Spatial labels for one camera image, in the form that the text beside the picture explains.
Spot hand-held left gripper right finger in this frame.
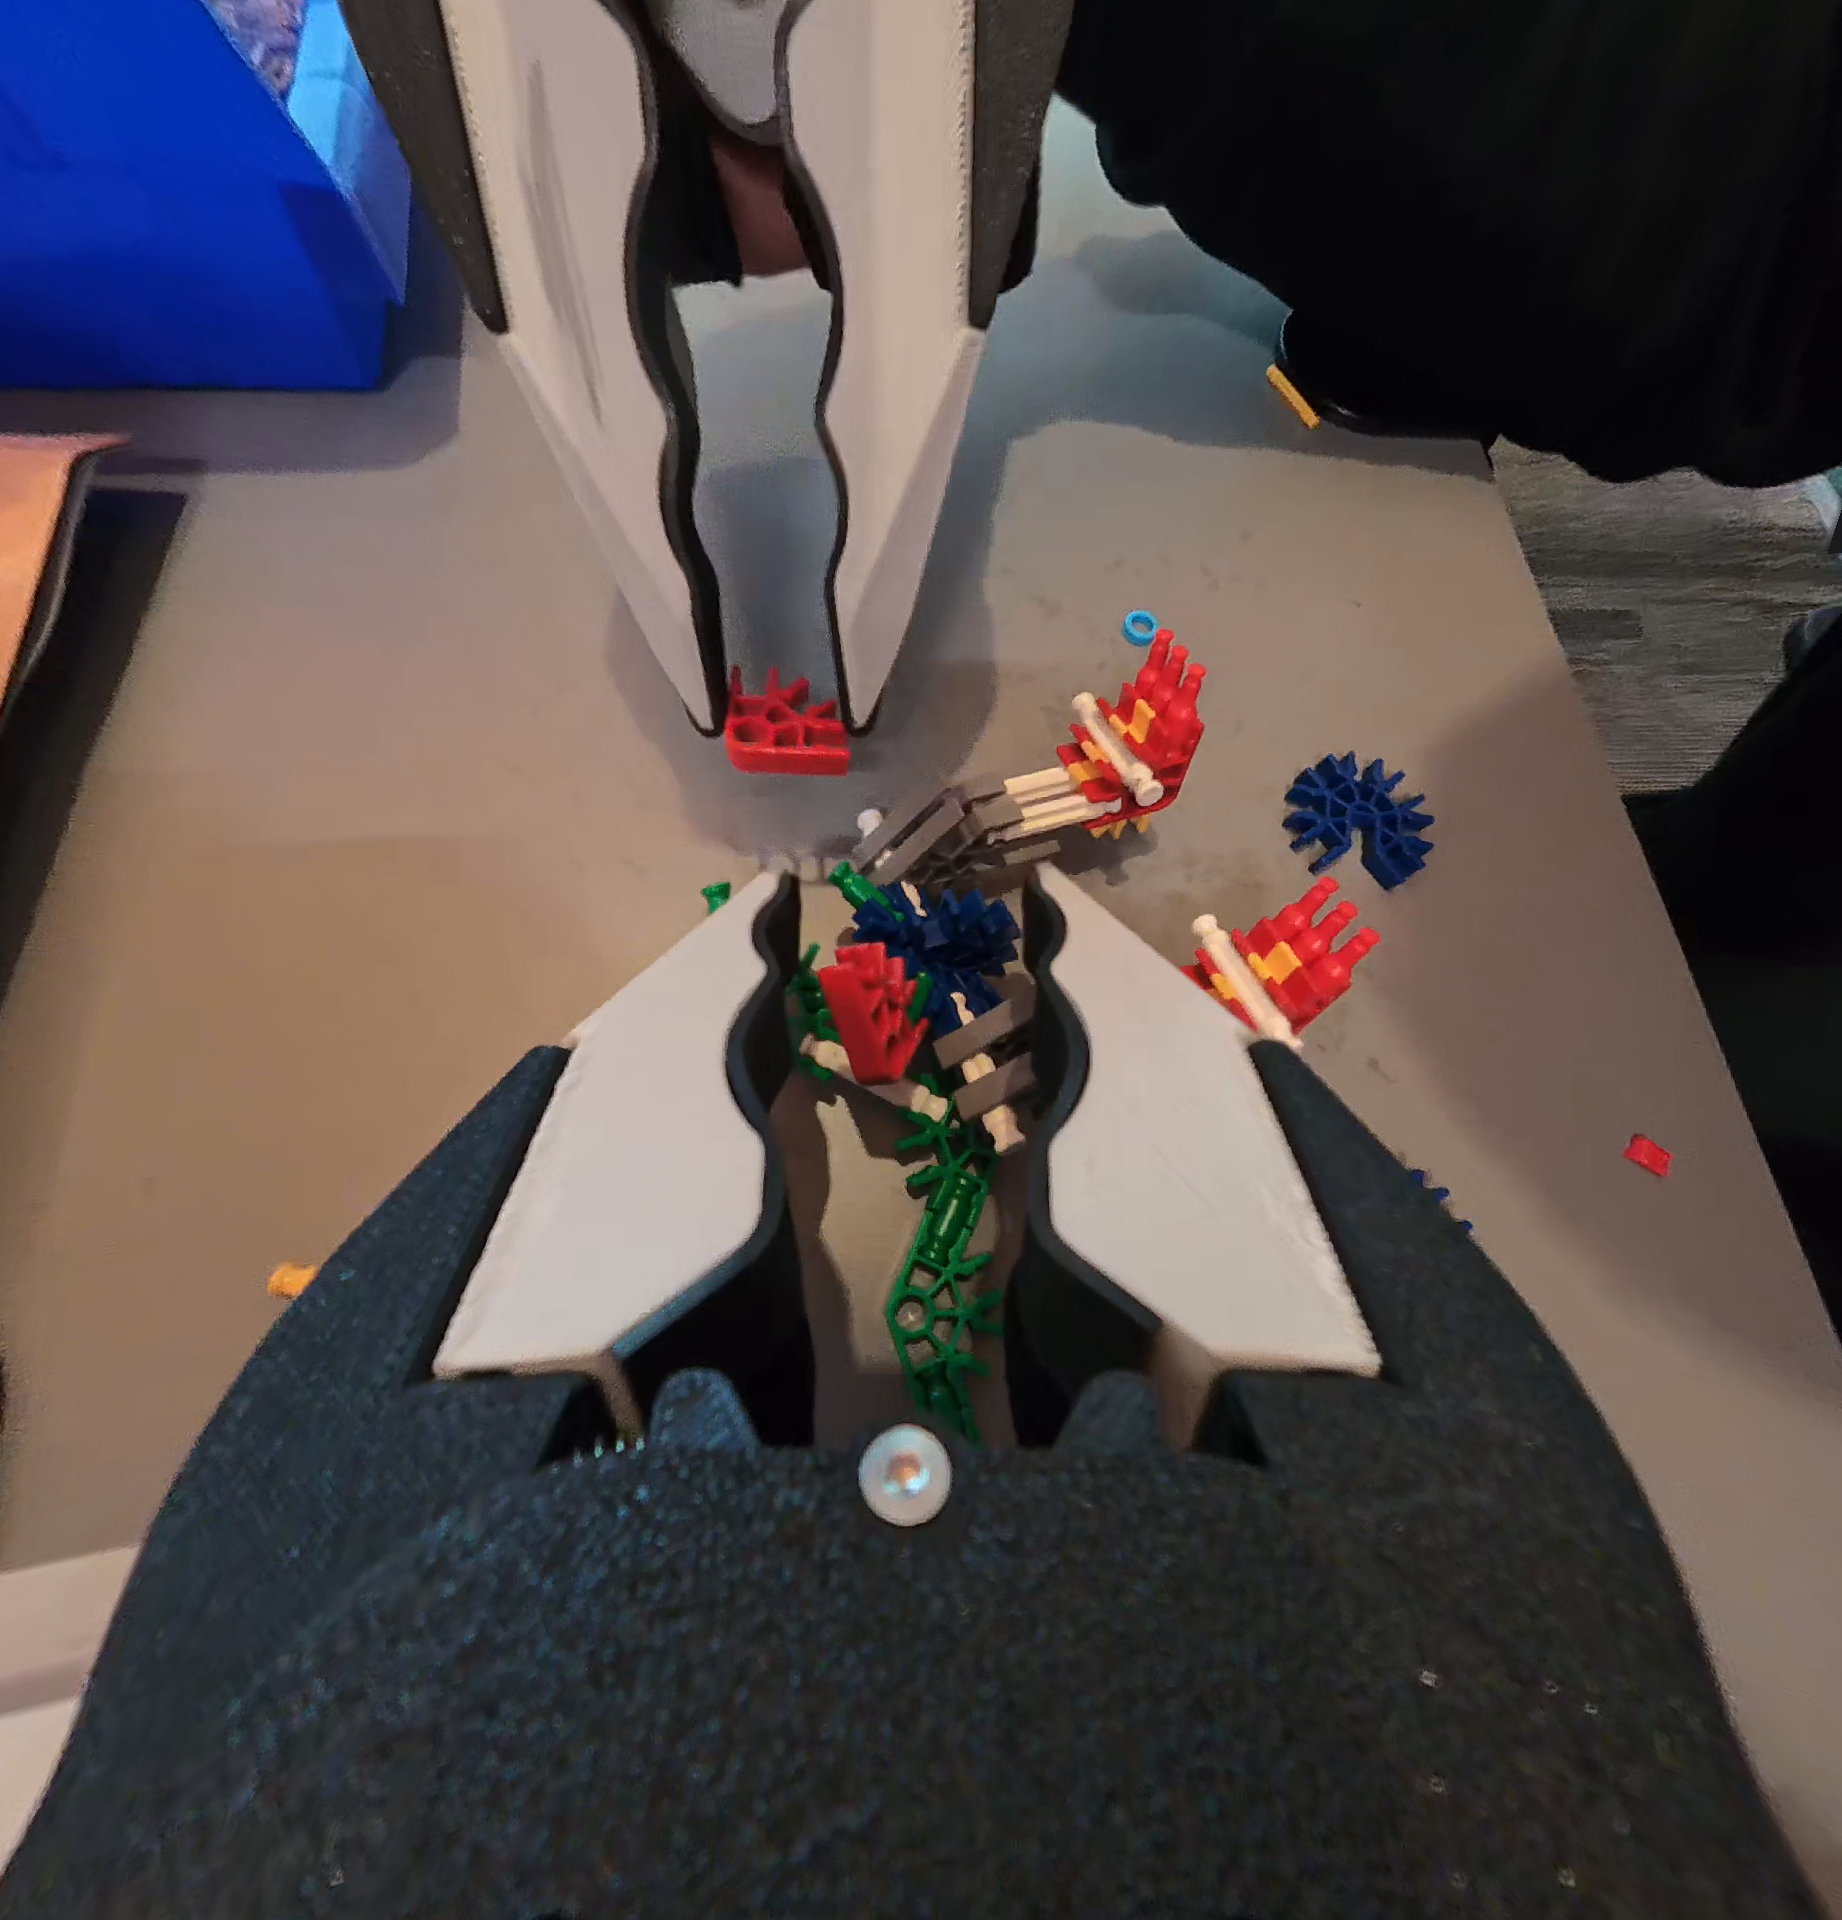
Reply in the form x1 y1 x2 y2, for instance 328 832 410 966
1019 867 1385 1381

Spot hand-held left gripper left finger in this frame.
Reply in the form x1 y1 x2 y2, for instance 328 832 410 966
432 867 803 1376

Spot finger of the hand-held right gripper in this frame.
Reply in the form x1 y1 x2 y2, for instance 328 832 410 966
777 0 989 739
440 0 732 739

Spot multicolour toy construction model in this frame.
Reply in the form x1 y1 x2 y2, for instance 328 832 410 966
698 627 1210 1445

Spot red fan-shaped toy connector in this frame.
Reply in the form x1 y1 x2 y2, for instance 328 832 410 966
720 662 855 777

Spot person's right hand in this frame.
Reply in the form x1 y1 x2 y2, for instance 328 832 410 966
712 128 841 285

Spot red yellow toy leg assembly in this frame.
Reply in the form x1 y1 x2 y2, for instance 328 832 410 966
1181 877 1385 1047

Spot blue plastic bin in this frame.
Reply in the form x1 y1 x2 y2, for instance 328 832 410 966
0 0 413 391

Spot blue snowflake toy connector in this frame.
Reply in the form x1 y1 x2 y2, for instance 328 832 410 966
1282 751 1439 895

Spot orange printed plastic bag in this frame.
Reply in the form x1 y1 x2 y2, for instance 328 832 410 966
0 431 188 1118

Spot person's dark clothed legs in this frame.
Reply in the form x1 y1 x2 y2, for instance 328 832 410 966
1619 572 1842 1445

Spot white instruction leaflet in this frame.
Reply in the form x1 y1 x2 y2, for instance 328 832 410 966
0 1545 147 1883

